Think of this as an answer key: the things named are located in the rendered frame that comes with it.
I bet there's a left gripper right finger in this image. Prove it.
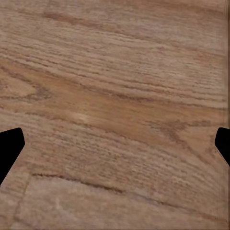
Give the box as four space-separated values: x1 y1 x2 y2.
215 127 230 166

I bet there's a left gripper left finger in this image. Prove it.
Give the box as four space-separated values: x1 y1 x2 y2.
0 127 25 184

